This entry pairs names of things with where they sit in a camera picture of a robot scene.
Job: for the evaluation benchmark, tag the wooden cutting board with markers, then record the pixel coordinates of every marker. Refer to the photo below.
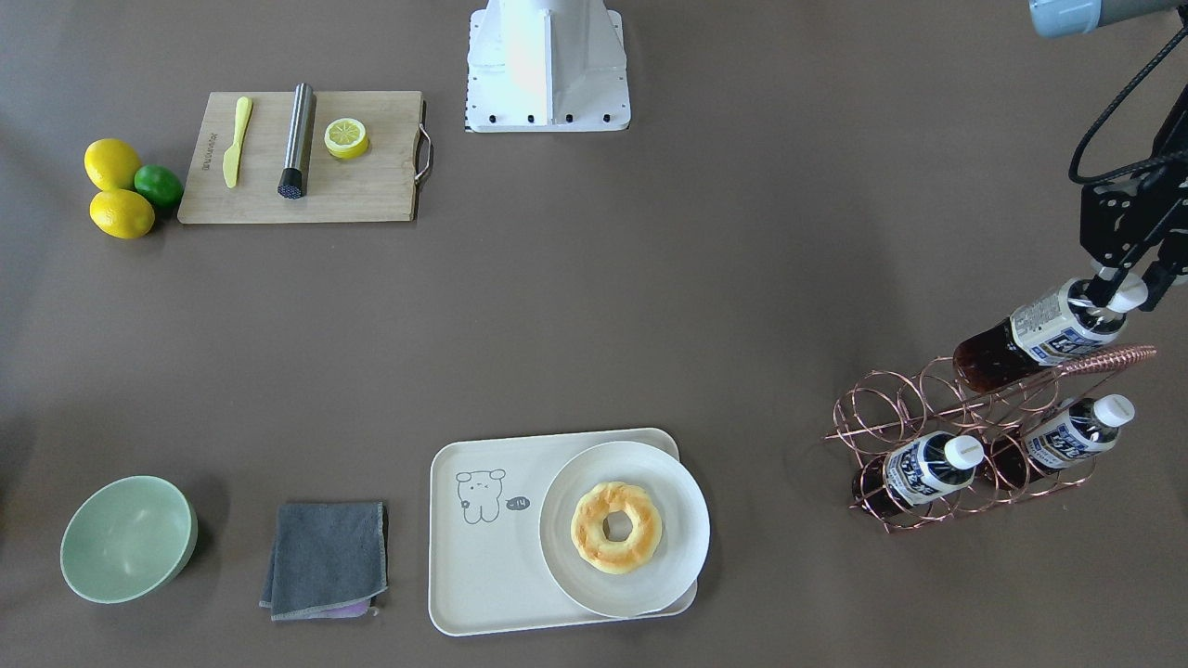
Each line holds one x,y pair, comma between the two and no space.
378,187

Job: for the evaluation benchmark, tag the green ceramic bowl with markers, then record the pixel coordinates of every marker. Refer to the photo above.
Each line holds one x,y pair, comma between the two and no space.
128,539

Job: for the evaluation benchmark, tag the white round plate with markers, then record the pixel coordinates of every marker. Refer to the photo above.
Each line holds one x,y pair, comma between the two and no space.
680,556

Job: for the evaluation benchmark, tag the halved lemon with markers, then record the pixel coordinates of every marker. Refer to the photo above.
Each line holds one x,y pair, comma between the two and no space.
346,138

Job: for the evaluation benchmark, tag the whole lemon upper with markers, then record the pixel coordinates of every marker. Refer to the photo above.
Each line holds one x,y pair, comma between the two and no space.
111,164

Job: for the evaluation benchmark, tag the glazed donut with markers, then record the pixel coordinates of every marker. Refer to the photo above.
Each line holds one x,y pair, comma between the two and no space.
616,527

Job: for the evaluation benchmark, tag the tea bottle in rack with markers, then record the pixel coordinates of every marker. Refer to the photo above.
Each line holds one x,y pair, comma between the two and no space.
917,473
1074,433

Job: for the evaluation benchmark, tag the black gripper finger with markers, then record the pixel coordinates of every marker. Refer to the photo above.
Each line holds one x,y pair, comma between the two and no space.
1158,278
1104,286

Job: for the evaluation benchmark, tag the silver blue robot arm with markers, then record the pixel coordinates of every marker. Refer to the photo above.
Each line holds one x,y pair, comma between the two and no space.
1054,19

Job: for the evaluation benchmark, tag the yellow plastic knife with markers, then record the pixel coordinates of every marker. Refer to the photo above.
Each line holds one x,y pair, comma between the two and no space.
232,155

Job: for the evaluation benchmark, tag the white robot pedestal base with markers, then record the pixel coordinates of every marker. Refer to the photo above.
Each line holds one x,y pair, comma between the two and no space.
546,66

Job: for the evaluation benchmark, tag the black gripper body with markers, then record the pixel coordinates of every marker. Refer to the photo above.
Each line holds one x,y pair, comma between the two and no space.
1125,220

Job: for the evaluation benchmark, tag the green lime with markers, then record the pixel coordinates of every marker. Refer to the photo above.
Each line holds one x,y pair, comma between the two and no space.
159,185

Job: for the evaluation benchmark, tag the cream serving tray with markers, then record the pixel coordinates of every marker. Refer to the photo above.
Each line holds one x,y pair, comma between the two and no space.
500,555

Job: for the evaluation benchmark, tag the whole lemon lower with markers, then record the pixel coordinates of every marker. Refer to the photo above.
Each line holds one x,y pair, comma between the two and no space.
122,213

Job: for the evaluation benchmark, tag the copper wire bottle rack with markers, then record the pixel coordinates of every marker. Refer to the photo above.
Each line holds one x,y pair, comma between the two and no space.
885,410

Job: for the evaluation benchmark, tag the steel muddler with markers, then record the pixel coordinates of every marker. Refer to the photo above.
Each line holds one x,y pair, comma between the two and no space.
292,181

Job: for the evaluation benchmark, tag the whole lemon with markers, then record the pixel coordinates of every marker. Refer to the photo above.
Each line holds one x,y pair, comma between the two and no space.
111,164
122,213

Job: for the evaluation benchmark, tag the grey folded cloth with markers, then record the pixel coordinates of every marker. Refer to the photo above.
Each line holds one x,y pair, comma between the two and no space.
327,561

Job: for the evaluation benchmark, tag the tea bottle white cap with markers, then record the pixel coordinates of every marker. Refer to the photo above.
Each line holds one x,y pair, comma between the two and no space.
1062,326

